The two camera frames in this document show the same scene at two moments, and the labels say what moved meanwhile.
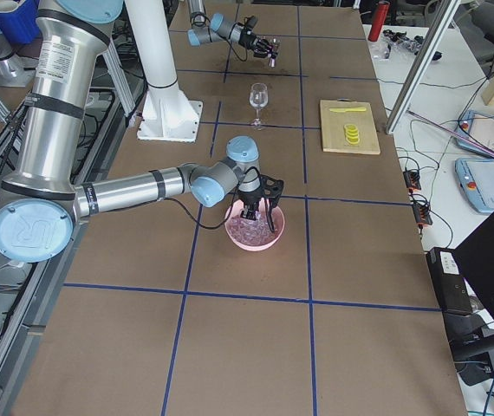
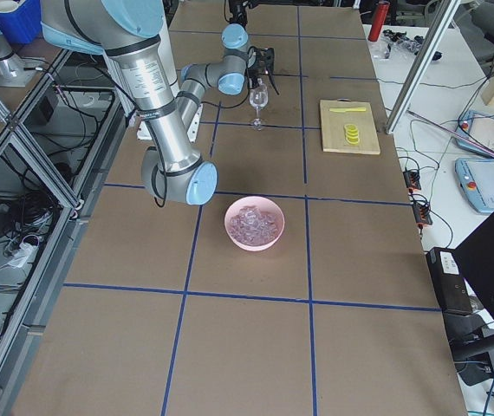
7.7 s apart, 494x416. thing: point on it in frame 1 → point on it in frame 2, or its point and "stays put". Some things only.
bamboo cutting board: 333,126 stays put
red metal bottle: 379,20 stays put
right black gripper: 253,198 → 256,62
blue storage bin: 19,27 stays put
